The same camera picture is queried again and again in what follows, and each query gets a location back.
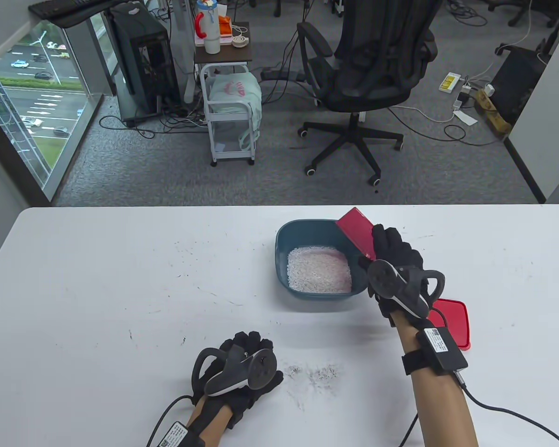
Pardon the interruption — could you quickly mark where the red plastic container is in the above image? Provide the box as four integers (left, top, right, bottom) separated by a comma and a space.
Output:
335, 207, 378, 261

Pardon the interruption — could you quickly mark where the red plastic lid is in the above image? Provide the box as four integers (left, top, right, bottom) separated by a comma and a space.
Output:
426, 299, 471, 351

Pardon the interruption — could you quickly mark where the person's left hand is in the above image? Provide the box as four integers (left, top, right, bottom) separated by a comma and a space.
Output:
193, 331, 285, 429

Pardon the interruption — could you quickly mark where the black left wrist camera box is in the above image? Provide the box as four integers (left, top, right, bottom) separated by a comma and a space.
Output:
156, 420, 205, 447

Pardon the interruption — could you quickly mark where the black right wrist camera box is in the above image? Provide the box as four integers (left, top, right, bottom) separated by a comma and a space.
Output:
402, 327, 469, 377

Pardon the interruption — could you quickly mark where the black keyboard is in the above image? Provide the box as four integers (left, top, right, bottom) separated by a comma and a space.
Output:
28, 0, 104, 20

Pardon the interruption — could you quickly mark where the black computer tower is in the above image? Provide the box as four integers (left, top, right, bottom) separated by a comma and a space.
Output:
108, 2, 180, 129

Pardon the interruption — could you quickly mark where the teal plastic basin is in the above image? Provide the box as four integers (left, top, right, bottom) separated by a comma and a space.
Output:
275, 219, 369, 301

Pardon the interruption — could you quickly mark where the glass window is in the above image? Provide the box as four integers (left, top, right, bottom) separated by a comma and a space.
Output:
0, 12, 122, 203

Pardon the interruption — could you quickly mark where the black case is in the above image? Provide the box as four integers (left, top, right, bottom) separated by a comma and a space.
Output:
488, 47, 546, 127

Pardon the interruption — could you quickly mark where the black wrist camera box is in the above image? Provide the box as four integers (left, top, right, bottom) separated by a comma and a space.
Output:
402, 327, 469, 377
156, 420, 205, 447

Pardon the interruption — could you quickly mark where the white tumbler with red handle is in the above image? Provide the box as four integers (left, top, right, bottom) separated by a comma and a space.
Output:
195, 0, 222, 55

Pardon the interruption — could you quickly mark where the tangle of black floor cables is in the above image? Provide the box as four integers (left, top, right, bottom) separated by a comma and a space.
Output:
99, 95, 211, 140

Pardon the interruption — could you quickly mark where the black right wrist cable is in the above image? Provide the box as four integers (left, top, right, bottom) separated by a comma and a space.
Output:
398, 370, 559, 447

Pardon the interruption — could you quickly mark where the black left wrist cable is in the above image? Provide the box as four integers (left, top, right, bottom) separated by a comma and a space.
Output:
145, 395, 194, 447

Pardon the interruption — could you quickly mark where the black and white controller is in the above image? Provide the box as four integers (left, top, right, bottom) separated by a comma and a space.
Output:
192, 347, 277, 398
367, 260, 446, 320

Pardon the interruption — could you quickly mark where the person's right hand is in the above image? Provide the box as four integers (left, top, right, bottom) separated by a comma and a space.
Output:
358, 224, 433, 327

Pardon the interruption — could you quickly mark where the white rice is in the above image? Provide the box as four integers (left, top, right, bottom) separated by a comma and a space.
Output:
286, 247, 353, 295

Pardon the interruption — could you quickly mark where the white rolling cart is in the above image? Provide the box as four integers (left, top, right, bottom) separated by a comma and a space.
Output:
200, 64, 261, 167

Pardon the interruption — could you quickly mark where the black power strip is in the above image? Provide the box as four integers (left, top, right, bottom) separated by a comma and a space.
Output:
260, 68, 304, 83

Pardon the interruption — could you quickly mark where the person's left forearm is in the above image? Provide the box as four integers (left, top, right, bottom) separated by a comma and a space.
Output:
186, 401, 233, 447

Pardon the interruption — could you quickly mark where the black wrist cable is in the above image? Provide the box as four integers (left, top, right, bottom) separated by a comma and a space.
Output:
145, 395, 194, 447
398, 370, 559, 447

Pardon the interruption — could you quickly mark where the black office chair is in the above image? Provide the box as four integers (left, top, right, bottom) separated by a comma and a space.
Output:
297, 0, 439, 188

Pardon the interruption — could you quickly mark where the brown side table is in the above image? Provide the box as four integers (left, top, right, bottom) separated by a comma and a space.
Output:
194, 22, 253, 67

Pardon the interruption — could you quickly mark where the yellow and white power strip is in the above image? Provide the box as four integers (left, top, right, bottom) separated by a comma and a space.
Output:
438, 73, 462, 94

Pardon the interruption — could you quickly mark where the person's right forearm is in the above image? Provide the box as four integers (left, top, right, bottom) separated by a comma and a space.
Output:
397, 321, 478, 447

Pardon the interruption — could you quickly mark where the white desk leg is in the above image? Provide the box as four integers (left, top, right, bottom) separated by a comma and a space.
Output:
170, 0, 197, 105

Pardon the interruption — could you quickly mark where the pale green plastic bag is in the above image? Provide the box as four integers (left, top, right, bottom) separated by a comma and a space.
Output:
209, 74, 263, 149

